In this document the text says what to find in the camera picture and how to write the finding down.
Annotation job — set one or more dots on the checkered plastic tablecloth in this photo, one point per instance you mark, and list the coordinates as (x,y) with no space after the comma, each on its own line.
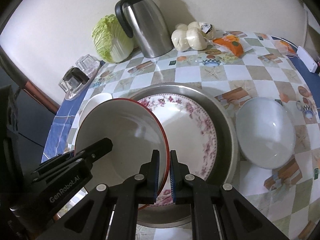
(261,72)

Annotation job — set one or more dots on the pale blue round bowl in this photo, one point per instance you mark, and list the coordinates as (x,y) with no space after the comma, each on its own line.
(265,133)

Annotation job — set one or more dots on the bag of steamed buns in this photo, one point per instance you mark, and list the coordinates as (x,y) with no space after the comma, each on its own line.
(195,35)

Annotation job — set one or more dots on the stainless steel thermos jug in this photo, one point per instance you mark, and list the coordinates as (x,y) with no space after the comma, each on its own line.
(143,21)

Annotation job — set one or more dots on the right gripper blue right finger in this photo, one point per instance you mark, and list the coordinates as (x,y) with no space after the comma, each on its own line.
(189,189)

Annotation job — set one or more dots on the clear orange plastic bag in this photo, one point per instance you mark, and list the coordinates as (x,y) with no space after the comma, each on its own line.
(284,47)

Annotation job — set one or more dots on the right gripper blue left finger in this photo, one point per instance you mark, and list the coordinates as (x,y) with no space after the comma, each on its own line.
(126,197)

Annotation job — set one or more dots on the floral round porcelain plate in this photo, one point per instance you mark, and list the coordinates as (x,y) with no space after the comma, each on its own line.
(189,129)

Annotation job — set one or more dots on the stainless steel round plate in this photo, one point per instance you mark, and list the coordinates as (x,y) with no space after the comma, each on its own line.
(227,143)

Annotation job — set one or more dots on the white power bank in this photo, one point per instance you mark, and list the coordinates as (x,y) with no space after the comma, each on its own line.
(306,58)

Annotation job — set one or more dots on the white square bowl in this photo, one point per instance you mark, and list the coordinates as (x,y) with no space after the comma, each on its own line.
(92,103)

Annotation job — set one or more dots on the glass teapot black handle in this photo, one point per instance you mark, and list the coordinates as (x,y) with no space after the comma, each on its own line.
(73,79)

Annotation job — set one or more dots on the napa cabbage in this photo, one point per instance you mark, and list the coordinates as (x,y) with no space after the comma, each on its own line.
(110,40)

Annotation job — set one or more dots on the strawberry pattern bowl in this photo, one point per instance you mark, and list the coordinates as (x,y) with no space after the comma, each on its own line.
(134,131)

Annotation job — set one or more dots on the orange snack packet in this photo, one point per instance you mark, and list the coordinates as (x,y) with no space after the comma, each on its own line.
(234,44)

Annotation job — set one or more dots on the tray with glass cups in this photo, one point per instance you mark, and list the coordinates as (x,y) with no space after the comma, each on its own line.
(90,66)

